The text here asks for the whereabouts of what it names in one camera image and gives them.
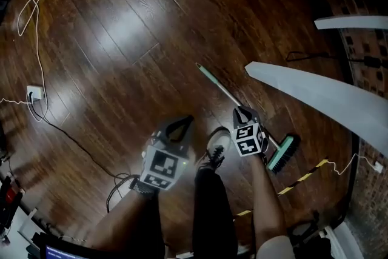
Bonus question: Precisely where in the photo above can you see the white square table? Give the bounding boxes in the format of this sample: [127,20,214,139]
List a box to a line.
[153,0,388,159]

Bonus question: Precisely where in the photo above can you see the white power strip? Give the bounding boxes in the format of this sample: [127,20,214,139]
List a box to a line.
[26,85,46,104]

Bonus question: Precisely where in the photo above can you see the person's white shirt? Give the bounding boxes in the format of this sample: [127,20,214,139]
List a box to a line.
[256,235,297,259]

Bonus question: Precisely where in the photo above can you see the person's black trousers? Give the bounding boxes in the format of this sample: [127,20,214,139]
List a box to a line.
[192,166,238,259]

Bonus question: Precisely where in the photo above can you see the person's right forearm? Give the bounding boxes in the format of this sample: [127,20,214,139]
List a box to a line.
[249,154,288,250]

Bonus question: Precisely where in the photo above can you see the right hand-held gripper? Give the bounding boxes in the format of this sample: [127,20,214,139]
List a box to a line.
[230,106,270,165]

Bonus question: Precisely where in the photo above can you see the long white cable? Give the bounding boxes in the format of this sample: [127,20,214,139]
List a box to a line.
[16,0,116,123]

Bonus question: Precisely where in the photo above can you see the yellow black striped tape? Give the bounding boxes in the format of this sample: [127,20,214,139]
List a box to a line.
[235,157,330,217]

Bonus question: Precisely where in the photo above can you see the black lamp cable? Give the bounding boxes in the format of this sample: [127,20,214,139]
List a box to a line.
[286,50,383,68]

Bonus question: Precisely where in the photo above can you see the person's left forearm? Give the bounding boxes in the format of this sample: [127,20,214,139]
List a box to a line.
[85,187,162,253]

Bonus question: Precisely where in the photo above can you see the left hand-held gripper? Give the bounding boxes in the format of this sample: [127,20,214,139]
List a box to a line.
[139,115,195,192]

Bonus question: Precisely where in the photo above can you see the person's right white shoe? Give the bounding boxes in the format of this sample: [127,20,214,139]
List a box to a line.
[196,126,233,169]

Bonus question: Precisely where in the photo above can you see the green broom with metal handle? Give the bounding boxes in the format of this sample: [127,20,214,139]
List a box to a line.
[195,62,301,175]

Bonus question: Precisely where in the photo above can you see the short white charger cable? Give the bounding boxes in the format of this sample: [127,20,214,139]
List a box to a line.
[327,153,377,177]

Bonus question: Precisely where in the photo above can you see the black patterned wristband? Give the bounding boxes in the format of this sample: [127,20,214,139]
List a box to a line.
[129,176,159,197]

